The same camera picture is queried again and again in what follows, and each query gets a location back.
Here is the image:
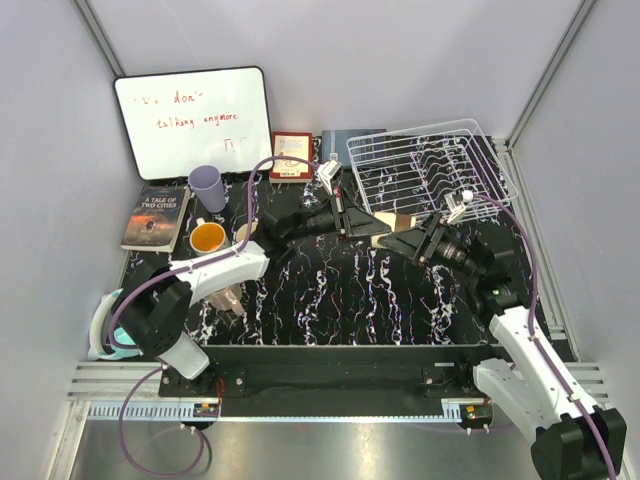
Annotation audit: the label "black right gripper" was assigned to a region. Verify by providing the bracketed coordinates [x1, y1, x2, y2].
[378, 211, 483, 281]

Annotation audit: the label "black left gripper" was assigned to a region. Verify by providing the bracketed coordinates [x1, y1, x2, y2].
[284, 188, 390, 243]

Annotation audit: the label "cream and brown cup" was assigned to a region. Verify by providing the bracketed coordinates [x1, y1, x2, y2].
[371, 212, 417, 248]

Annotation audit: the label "cream ribbed cup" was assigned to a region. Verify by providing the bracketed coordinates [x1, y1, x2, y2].
[234, 221, 258, 244]

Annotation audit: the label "pink cup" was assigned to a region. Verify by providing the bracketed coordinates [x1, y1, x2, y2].
[207, 284, 245, 316]

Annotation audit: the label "white patterned mug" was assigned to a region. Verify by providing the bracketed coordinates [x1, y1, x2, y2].
[189, 218, 230, 256]

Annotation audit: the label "lavender cup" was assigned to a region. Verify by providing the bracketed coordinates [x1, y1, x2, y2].
[188, 165, 226, 213]

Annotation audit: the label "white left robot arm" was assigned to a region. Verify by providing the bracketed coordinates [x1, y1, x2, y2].
[112, 187, 391, 396]

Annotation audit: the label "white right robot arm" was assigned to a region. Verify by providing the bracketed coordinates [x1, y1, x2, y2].
[379, 215, 627, 479]

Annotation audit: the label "dark blue book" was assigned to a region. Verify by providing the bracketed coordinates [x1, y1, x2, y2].
[321, 129, 385, 170]

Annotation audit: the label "red and cream book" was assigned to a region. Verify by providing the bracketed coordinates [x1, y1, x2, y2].
[269, 132, 313, 184]

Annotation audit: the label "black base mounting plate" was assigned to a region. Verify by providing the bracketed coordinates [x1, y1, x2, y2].
[159, 345, 509, 420]

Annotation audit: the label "A Tale of Two Cities book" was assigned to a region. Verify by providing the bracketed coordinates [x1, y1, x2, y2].
[120, 185, 190, 253]

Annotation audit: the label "white dry-erase board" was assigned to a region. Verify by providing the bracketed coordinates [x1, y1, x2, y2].
[114, 66, 272, 181]

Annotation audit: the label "white cat-ear headphones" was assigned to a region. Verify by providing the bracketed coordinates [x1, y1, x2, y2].
[87, 289, 142, 361]

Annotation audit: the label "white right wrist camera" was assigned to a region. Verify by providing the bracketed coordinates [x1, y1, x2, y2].
[445, 190, 474, 225]

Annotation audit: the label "white wire dish rack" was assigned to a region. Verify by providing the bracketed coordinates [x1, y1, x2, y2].
[346, 118, 518, 222]

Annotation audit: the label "white slotted cable duct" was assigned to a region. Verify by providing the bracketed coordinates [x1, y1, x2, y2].
[88, 401, 221, 422]

